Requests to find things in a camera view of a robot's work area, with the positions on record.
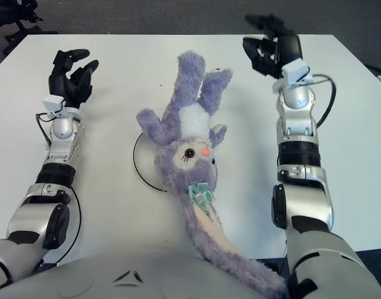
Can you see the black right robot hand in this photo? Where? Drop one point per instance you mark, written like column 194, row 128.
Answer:
column 287, row 46

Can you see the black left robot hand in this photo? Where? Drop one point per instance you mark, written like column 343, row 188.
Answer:
column 75, row 84

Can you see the purple plush bunny doll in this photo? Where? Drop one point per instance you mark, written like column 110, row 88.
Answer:
column 190, row 168

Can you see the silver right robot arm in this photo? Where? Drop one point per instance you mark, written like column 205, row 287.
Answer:
column 305, row 199

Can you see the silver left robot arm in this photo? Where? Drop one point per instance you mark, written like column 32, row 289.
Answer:
column 61, row 146

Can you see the white plate with black rim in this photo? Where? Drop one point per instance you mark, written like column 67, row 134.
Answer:
column 147, row 159

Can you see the white right wrist sensor box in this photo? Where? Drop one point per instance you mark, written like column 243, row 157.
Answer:
column 296, row 71

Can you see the white wrist sensor box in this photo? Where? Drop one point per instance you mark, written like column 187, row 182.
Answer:
column 296, row 71
column 53, row 104

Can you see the white left wrist sensor box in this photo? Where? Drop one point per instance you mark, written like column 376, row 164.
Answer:
column 53, row 104

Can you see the black office chair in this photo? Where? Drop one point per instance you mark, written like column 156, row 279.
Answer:
column 10, row 15

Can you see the grey robot torso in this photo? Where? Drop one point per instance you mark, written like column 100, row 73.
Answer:
column 131, row 277

